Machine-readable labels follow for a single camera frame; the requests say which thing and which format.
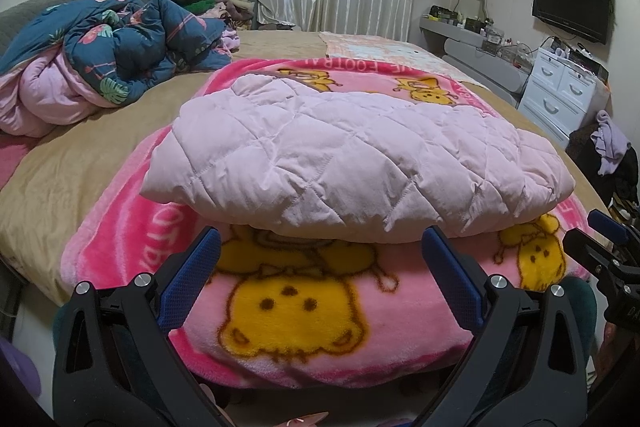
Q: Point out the pink printed blanket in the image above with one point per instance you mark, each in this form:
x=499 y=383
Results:
x=300 y=317

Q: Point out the pink towel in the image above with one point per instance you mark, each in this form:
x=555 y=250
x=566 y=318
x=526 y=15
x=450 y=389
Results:
x=10 y=157

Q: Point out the dark set-top box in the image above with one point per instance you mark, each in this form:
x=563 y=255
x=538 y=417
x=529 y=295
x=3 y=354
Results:
x=582 y=59

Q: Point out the purple cloth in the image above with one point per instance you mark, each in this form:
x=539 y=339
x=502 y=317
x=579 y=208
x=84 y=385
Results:
x=610 y=142

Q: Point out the purple round object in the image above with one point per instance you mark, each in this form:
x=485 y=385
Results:
x=17 y=372

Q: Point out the pink quilted jacket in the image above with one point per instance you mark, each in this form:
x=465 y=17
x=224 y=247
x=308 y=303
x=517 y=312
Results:
x=350 y=157

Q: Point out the black wall television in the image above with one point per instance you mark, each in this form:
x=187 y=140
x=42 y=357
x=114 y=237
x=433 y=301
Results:
x=570 y=2

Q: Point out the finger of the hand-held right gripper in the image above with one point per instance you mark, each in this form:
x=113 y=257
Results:
x=595 y=252
x=610 y=227

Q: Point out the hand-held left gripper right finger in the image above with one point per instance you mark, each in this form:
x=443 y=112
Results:
x=450 y=277

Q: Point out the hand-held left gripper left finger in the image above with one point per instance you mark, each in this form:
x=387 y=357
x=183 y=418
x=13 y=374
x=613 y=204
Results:
x=192 y=272

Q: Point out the person's dark teal trousers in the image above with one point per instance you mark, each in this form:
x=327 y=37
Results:
x=582 y=312

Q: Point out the grey curved shelf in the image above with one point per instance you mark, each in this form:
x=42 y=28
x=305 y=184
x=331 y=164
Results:
x=480 y=57

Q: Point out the grey pillow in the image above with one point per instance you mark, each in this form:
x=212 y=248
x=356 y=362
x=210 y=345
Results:
x=30 y=9

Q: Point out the blue floral duvet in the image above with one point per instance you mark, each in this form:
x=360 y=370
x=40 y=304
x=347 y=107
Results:
x=130 y=42

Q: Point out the pile of clothes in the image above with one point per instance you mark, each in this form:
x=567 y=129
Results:
x=200 y=2

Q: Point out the dark chair with clothes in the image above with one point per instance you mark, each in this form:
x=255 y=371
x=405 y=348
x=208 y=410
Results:
x=580 y=142

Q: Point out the white drawer cabinet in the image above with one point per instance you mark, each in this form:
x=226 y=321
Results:
x=550 y=92

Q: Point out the peach printed cloth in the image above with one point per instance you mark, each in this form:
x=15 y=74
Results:
x=380 y=47

